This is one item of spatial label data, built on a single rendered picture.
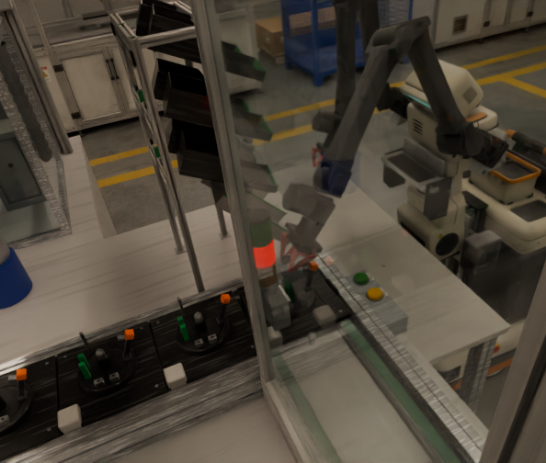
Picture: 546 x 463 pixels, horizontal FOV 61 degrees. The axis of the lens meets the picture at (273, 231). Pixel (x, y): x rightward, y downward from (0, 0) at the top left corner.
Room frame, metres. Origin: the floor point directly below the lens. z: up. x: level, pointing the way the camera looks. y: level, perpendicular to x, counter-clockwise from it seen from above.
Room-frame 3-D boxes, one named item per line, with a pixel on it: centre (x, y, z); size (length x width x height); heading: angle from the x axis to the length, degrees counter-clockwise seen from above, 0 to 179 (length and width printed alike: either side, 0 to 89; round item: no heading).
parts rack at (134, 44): (1.21, 0.21, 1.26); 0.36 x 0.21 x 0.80; 19
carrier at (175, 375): (0.82, 0.21, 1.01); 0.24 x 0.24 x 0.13; 19
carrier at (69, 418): (0.74, 0.45, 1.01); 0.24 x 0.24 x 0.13; 19
